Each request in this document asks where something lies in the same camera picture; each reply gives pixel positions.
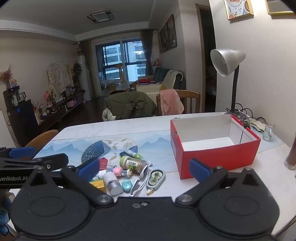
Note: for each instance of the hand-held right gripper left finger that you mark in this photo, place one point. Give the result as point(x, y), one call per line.
point(89, 169)

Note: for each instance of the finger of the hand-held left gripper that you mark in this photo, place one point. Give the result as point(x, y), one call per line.
point(55, 160)
point(20, 153)

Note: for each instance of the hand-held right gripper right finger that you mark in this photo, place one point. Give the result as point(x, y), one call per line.
point(200, 170)

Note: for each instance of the red cardboard box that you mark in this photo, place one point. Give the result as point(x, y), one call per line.
point(208, 157)

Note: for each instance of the pink binder clip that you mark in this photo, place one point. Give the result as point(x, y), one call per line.
point(104, 161)

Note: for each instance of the small yellow box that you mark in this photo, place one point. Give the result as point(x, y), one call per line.
point(98, 184)

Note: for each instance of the white bottle silver cap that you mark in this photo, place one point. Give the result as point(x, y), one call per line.
point(111, 180)

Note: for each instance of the pink-headed toy figurine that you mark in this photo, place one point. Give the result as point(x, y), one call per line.
point(118, 171)

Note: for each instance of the grey correction tape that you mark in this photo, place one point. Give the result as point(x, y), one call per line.
point(156, 178)

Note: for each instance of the green-lidded toothpick jar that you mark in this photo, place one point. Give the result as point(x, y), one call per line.
point(134, 164)

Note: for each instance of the white green glue pen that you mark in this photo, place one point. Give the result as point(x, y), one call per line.
point(131, 153)

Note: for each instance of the white sunglasses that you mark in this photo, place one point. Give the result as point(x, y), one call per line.
point(136, 188)

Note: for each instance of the person's left hand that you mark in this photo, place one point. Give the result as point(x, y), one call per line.
point(4, 215)

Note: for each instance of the wooden chair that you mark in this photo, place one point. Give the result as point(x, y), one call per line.
point(192, 102)
point(41, 138)

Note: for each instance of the black water dispenser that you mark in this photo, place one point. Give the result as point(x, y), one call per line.
point(20, 120)

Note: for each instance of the dark low TV cabinet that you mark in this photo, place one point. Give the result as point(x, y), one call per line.
point(57, 113)

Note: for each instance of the blue printed table mat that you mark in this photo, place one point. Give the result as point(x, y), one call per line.
point(150, 146)

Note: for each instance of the pink handbag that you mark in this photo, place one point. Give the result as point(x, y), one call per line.
point(72, 102)

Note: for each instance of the pink flower bunch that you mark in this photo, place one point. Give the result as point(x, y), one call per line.
point(47, 95)

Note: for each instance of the black power adapter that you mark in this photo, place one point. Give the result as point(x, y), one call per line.
point(245, 124)

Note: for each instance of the white green-edged rag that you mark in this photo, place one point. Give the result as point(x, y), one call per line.
point(256, 125)

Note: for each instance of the pink cloth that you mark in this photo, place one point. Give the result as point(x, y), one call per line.
point(171, 102)

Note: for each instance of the olive green jacket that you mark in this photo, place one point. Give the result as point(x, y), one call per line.
point(129, 104)

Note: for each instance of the clear glass cup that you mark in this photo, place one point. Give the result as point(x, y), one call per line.
point(268, 134)

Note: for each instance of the dried flower bouquet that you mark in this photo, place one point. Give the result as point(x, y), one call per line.
point(5, 76)

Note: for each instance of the floral cover cloth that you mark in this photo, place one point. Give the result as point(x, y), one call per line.
point(59, 76)

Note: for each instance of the white tower air conditioner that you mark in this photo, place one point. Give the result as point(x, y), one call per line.
point(84, 76)

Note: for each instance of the green potted plant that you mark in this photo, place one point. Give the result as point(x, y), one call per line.
point(77, 69)

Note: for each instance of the grey curtain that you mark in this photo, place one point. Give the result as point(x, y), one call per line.
point(146, 51)
point(89, 69)

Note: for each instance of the cream sofa throw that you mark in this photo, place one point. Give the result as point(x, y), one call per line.
point(173, 77)

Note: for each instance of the yellow giraffe toy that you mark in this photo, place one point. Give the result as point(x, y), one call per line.
point(120, 71)

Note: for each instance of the red cushion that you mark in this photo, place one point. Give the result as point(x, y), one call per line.
point(143, 80)

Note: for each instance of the dark green sofa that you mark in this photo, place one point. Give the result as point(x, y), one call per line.
point(161, 73)

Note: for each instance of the silver desk lamp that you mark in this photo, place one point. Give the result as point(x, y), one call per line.
point(227, 60)

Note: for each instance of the glass balcony door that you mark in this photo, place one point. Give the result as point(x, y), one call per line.
point(115, 55)

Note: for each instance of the square ceiling light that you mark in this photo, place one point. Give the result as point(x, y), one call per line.
point(101, 16)

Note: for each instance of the dark framed wall picture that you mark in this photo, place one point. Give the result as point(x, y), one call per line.
point(172, 31)
point(164, 37)
point(159, 42)

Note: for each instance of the yellow framed wall picture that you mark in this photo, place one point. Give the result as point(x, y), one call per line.
point(279, 7)
point(238, 8)

